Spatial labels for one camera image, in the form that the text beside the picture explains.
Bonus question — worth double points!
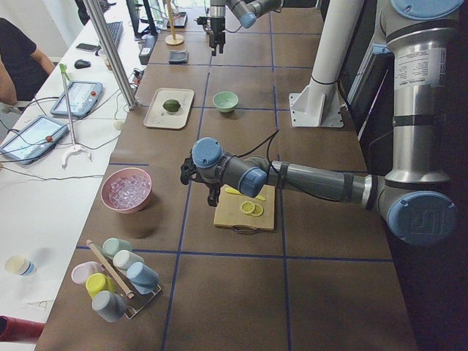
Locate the green avocado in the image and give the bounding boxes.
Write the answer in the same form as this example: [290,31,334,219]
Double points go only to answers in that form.
[162,99,181,114]

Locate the black computer mouse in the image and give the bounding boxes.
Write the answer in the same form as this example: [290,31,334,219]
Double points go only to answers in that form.
[74,59,91,69]

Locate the paper cup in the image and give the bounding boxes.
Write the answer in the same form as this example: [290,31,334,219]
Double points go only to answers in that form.
[4,255,36,276]

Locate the teach pendant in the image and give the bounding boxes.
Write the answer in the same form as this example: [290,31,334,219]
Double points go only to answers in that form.
[50,80,104,119]
[1,116,69,165]

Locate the bamboo cutting board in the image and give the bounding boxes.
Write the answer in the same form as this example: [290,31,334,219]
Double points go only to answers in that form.
[214,186,276,231]

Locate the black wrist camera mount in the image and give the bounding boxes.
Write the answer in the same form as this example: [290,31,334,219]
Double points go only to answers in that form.
[180,156,202,185]
[195,16,211,34]

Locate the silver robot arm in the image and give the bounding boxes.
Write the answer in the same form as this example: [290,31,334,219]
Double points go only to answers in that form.
[208,0,284,56]
[180,1,464,246]

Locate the front lemon slice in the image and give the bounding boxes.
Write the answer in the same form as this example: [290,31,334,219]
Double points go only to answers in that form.
[240,200,256,215]

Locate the green ceramic bowl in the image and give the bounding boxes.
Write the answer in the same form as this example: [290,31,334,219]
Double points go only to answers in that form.
[213,91,239,113]

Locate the wooden mug tree stand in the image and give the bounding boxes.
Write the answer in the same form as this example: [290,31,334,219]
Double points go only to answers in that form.
[165,0,184,47]

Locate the black label box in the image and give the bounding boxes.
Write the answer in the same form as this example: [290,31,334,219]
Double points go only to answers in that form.
[139,35,157,65]

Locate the lower teach pendant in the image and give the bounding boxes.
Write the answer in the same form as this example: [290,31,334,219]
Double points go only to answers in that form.
[1,116,69,165]

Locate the white pedestal column base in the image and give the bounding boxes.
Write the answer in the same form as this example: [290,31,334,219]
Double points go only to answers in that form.
[289,0,364,128]

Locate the yellow plastic knife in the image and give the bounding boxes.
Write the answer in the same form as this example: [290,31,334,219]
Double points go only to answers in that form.
[223,186,267,202]

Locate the pink bowl with ice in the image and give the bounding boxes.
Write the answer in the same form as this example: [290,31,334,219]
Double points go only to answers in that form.
[100,167,152,214]

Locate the black smartphone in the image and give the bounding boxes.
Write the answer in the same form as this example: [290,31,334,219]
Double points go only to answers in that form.
[75,43,99,52]

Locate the grey folded cloth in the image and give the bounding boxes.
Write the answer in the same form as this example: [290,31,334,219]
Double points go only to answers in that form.
[168,50,189,64]

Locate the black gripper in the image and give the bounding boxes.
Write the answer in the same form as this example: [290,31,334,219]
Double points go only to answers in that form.
[206,183,222,207]
[209,16,226,56]

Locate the upper teach pendant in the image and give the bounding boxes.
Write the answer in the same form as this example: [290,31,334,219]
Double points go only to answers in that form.
[50,80,104,119]

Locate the seated person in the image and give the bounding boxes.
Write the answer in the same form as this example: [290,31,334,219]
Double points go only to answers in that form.
[1,18,55,105]

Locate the cream rabbit tray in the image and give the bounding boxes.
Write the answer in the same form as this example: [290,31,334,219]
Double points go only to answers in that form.
[143,88,195,129]

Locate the black keyboard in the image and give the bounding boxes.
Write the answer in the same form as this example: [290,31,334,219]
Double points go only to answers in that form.
[106,21,124,48]

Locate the aluminium frame post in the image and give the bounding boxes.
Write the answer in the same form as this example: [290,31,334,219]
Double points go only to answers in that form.
[83,0,137,110]

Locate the black camera cable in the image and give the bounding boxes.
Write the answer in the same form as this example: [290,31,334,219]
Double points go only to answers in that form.
[233,128,288,187]
[223,14,245,34]

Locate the rack of pastel cups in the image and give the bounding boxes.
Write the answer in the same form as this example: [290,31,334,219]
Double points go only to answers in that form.
[70,238,162,322]

